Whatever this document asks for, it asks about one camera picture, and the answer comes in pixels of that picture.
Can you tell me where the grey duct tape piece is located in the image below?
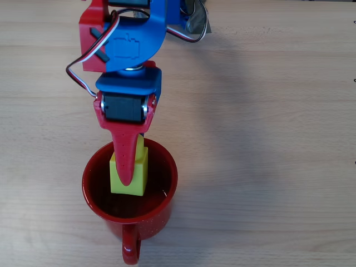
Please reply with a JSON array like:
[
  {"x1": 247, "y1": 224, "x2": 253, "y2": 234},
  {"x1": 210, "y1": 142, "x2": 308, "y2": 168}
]
[{"x1": 184, "y1": 0, "x2": 212, "y2": 34}]

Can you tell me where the red enamel mug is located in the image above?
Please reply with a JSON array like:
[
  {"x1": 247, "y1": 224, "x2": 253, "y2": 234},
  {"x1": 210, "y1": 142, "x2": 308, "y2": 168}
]
[{"x1": 81, "y1": 137, "x2": 179, "y2": 266}]

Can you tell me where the gripper servo cable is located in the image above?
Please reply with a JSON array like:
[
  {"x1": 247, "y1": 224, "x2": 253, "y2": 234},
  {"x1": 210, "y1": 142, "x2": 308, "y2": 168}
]
[{"x1": 65, "y1": 9, "x2": 152, "y2": 98}]

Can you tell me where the long arm servo cable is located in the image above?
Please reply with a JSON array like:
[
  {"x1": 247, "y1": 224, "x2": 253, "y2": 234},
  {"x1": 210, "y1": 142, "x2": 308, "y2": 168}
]
[{"x1": 166, "y1": 0, "x2": 210, "y2": 43}]

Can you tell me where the yellow toy brick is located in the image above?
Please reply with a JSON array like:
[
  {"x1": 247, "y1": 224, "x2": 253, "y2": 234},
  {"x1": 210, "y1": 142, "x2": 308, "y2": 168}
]
[{"x1": 109, "y1": 135, "x2": 149, "y2": 197}]

